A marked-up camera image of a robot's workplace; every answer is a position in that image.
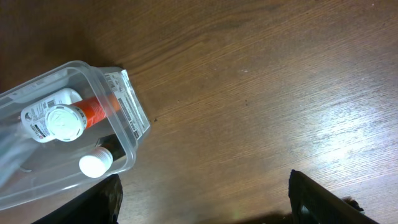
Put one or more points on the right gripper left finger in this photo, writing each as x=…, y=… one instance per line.
x=98, y=205

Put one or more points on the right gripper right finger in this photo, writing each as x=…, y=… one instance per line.
x=312, y=203

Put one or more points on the dark bottle white cap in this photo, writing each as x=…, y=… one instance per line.
x=97, y=162

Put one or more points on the orange tube white cap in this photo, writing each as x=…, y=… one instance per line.
x=68, y=122

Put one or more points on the white spray bottle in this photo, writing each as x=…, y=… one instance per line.
x=33, y=116

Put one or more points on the clear plastic container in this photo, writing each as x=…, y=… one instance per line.
x=31, y=170

